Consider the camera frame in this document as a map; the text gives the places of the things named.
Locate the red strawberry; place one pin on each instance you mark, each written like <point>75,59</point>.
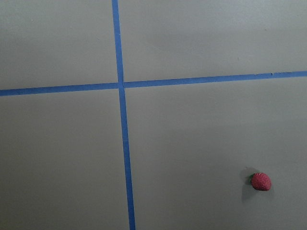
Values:
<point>260,181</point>

